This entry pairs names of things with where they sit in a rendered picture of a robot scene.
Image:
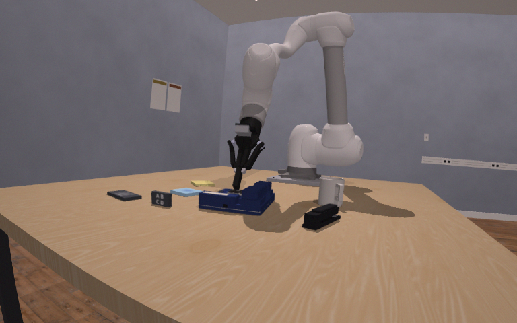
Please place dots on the white mug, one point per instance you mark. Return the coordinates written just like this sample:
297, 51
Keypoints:
328, 191

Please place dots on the blue desk phone body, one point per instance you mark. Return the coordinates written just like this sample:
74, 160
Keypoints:
231, 201

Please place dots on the light blue note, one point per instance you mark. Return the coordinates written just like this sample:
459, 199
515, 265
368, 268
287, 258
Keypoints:
185, 192

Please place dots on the dark blue telephone handset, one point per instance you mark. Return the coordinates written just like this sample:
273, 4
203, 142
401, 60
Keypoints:
256, 191

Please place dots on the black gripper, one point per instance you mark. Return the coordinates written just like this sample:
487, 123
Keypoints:
246, 144

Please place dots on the grey calculator keypad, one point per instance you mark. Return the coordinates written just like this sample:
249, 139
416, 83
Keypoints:
124, 195

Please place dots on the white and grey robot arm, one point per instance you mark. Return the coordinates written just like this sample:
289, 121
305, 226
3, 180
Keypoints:
337, 145

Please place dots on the yellow sticky note pad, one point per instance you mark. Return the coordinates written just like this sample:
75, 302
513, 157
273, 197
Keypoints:
202, 183

